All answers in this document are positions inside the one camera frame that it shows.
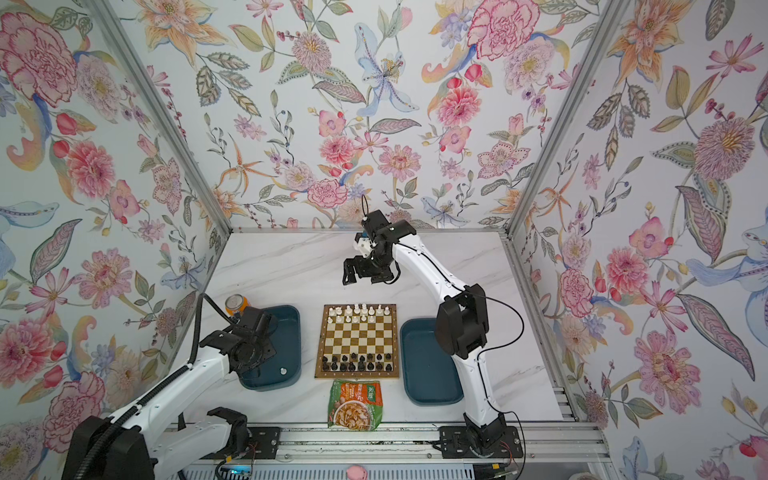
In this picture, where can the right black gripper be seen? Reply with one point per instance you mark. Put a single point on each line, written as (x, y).
(360, 263)

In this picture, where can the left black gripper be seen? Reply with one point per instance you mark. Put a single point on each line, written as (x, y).
(270, 352)

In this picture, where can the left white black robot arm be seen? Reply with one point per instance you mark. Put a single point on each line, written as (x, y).
(92, 453)

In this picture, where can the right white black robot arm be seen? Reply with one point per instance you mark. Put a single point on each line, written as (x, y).
(461, 330)

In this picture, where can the white chess piece row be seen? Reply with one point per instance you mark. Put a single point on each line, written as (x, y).
(370, 310)

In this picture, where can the wooden chess board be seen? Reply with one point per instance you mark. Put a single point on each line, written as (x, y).
(359, 336)

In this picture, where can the black chess piece rows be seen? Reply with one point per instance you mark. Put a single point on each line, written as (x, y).
(360, 363)

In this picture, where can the orange soda can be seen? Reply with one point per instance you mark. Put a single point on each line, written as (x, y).
(235, 304)

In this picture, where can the left teal plastic bin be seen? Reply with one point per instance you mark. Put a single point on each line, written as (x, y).
(287, 342)

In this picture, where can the teal plastic bin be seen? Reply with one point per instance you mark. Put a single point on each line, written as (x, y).
(287, 342)
(429, 374)

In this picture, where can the instant noodle snack packet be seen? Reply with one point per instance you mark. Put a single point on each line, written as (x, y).
(355, 405)

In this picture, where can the right teal plastic bin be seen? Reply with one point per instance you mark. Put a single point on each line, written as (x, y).
(429, 374)

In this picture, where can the pink round object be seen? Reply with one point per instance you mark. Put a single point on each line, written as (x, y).
(357, 472)

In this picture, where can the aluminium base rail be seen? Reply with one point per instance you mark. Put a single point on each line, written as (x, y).
(293, 444)

